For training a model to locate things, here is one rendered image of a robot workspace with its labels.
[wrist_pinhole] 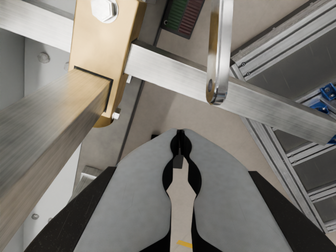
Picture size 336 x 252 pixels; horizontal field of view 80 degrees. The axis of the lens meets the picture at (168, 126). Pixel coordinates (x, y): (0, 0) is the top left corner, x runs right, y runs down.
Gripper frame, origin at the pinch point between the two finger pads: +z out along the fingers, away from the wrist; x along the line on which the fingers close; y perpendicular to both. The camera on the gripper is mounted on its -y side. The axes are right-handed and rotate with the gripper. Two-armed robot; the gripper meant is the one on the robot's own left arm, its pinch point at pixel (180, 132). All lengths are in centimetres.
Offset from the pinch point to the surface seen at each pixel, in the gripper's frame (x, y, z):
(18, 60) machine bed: -30.6, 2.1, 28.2
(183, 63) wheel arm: 0.4, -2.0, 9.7
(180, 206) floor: 5, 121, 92
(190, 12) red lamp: 1.4, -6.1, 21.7
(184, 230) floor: 9, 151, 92
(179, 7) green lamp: -0.1, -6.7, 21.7
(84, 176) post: -18.4, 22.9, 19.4
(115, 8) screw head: -5.4, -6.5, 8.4
